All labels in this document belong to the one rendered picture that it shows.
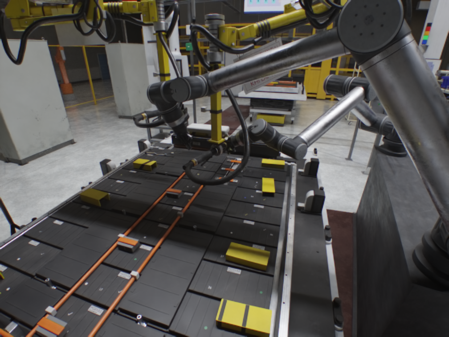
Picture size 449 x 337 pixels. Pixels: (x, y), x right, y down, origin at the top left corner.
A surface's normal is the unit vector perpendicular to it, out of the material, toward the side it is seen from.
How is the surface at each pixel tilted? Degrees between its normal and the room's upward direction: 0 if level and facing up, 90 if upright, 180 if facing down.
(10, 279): 0
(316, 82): 90
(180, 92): 90
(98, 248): 0
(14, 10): 90
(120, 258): 0
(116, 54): 90
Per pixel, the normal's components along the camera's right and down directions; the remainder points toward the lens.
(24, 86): 0.96, 0.13
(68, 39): 0.12, 0.45
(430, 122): -0.39, 0.32
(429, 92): -0.03, 0.10
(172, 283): 0.00, -0.89
